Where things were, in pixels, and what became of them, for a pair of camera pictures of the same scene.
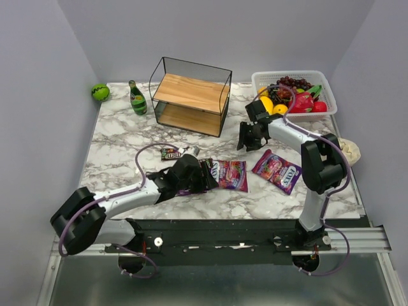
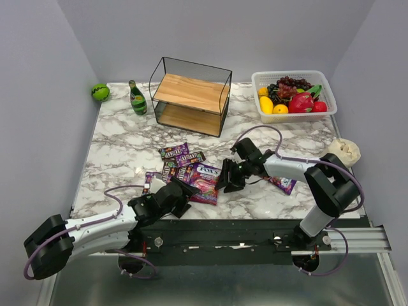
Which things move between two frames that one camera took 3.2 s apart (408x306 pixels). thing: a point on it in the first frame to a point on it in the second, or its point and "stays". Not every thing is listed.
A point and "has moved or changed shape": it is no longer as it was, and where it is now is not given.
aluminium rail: x=360 y=240 stays
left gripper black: x=203 y=176 to x=181 y=196
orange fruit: x=280 y=108 stays
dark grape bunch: x=283 y=90 stays
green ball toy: x=101 y=92 stays
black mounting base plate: x=222 y=241 stays
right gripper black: x=247 y=134 to x=234 y=174
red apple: x=319 y=106 stays
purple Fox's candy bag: x=231 y=174 has moved or changed shape
